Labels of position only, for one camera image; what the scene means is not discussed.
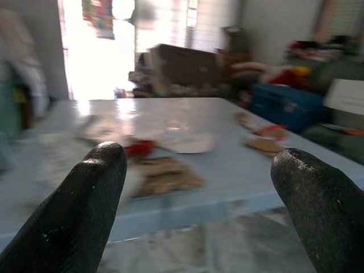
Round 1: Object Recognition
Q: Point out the red white paper carton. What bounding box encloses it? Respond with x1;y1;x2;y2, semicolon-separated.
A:
233;111;289;140

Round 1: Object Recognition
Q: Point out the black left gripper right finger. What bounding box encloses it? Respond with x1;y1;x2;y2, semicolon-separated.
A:
270;147;364;273

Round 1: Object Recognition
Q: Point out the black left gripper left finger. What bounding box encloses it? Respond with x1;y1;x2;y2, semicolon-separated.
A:
0;141;128;273

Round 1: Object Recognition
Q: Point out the white paper envelope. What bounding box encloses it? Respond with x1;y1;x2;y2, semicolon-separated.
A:
159;130;217;155

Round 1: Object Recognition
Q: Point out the dark purple sofa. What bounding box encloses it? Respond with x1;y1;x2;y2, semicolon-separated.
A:
150;43;223;86

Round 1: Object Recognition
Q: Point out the crumpled red wrapper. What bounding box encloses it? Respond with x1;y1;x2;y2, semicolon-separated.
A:
125;139;156;159

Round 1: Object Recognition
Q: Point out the crumpled brown paper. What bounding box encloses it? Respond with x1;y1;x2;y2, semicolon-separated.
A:
133;156;207;197

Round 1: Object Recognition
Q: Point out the brown cardboard piece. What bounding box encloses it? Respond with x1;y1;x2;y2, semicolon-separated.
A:
243;137;287;156

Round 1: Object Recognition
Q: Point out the blue suitcase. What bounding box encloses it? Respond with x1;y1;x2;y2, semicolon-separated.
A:
251;83;331;134

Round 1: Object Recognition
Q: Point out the light blue plastic table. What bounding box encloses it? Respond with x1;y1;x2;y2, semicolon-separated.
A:
0;97;364;242

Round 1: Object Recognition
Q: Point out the dark green leather sofa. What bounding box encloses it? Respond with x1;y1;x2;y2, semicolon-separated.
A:
284;58;364;171

